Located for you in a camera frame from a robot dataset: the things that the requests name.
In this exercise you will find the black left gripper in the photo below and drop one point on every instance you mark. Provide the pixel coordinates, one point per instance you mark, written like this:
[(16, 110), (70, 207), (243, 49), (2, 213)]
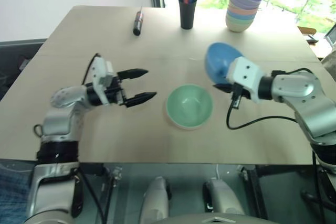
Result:
[(116, 91)]

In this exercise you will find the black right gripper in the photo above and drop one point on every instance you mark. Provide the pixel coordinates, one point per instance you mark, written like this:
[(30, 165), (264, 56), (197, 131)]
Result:
[(237, 95)]

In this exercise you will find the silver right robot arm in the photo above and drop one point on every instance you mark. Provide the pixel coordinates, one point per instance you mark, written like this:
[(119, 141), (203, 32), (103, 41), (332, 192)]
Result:
[(296, 87)]

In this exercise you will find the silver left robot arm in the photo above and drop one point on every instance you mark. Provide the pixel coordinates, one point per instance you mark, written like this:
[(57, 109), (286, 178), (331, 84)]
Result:
[(63, 113)]

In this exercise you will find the cream stacked bowl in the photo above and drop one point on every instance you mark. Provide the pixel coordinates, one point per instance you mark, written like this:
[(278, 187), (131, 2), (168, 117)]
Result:
[(237, 27)]

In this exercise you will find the light green stacked bowl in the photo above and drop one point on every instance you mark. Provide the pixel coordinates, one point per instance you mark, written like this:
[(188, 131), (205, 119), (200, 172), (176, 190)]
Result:
[(236, 21)]

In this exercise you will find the light blue stacked bowl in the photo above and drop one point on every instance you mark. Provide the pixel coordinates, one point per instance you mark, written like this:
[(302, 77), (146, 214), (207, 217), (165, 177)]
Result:
[(237, 16)]

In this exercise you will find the orange stacked bowl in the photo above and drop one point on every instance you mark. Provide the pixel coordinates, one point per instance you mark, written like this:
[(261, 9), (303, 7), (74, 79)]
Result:
[(237, 11)]

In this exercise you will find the black marker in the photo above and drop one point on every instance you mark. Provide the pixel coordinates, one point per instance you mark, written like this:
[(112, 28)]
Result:
[(138, 22)]

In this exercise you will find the black pen cup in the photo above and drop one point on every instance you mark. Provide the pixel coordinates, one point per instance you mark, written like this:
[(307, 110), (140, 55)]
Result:
[(187, 14)]

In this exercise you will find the small black device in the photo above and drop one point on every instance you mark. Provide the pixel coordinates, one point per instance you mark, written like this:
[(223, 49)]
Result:
[(312, 39)]

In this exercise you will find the wooden side table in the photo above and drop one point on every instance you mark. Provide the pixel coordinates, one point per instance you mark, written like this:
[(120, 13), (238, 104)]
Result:
[(320, 48)]

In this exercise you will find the grey robot leg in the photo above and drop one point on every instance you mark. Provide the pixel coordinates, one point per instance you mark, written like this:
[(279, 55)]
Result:
[(223, 197), (156, 200)]

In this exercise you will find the blue cloth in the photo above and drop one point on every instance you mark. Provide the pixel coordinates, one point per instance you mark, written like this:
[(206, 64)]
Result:
[(11, 195)]

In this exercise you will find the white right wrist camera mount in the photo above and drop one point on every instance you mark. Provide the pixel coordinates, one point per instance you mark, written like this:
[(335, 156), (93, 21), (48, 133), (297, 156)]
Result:
[(245, 74)]

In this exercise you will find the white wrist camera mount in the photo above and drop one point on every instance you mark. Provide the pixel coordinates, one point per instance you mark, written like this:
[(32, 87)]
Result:
[(245, 74), (98, 77)]

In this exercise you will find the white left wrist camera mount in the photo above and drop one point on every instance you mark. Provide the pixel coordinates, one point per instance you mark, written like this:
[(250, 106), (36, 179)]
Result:
[(98, 77)]

